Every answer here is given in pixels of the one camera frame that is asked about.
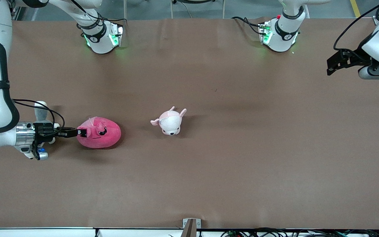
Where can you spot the aluminium frame corner bracket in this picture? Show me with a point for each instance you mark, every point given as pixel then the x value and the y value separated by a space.
pixel 377 20

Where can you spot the grey white husky plush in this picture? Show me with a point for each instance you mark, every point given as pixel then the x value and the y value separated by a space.
pixel 40 112

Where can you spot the pale pink puppy plush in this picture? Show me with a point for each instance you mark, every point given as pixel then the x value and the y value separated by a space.
pixel 169 123

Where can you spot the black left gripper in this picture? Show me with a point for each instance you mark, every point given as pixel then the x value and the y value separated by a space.
pixel 351 59

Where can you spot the metal table edge bracket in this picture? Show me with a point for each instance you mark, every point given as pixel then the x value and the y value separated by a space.
pixel 191 227

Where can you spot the round magenta plush toy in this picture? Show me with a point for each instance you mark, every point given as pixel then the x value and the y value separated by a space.
pixel 102 135

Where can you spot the metal stand legs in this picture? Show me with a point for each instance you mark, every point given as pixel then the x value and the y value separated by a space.
pixel 197 8

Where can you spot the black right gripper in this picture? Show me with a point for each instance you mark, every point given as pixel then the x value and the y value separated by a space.
pixel 42 132

